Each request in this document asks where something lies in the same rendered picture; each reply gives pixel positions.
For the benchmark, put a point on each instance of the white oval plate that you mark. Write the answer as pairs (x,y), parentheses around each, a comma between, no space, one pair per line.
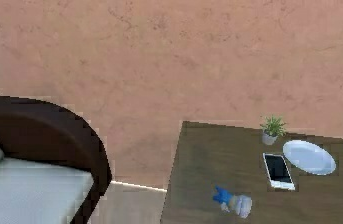
(309,157)

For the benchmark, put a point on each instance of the dark brown armchair white cushions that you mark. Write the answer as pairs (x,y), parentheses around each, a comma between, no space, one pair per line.
(45,133)

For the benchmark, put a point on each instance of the blue and white spray bottle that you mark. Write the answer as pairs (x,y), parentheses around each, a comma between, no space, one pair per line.
(235,201)

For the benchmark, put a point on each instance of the small green potted plant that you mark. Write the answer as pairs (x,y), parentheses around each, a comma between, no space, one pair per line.
(272,129)

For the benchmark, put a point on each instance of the white mobile phone black screen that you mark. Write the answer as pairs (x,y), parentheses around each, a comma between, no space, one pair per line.
(278,170)

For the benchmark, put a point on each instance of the brown wooden table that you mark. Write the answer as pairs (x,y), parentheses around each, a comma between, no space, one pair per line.
(212,160)

